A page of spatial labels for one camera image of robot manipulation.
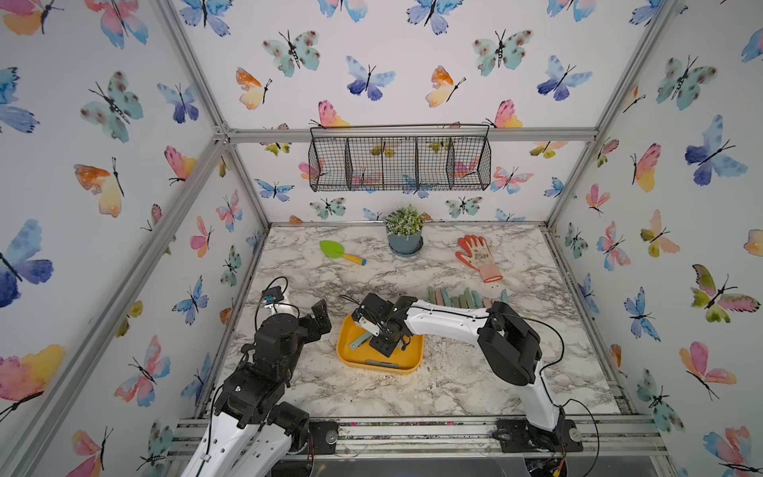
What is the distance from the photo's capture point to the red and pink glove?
3.49 feet

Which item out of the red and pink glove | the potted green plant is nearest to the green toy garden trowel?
the potted green plant

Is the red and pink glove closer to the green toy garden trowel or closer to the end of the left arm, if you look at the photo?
the green toy garden trowel

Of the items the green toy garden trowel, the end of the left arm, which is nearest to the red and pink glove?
the green toy garden trowel

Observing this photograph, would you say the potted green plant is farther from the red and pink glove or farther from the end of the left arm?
the end of the left arm

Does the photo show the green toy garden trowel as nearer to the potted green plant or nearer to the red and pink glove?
the potted green plant

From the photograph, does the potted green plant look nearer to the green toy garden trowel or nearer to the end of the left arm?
the green toy garden trowel

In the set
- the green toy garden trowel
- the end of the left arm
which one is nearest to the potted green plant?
the green toy garden trowel
